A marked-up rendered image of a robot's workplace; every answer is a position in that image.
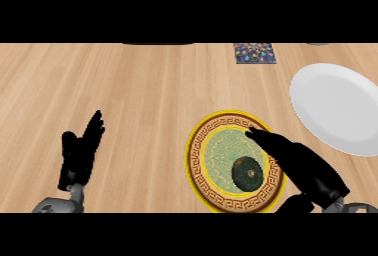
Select yellow patterned plate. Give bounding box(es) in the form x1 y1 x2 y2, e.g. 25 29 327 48
183 109 288 214

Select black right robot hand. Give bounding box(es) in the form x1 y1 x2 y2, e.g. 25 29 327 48
244 126 352 214

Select white plate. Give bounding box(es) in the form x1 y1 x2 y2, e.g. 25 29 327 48
288 62 378 157

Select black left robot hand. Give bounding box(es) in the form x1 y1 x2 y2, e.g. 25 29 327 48
56 109 107 192

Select colourful patterned box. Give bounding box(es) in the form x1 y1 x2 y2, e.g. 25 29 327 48
232 42 278 65

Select dark green squash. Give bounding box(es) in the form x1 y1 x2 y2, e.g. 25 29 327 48
231 155 265 193

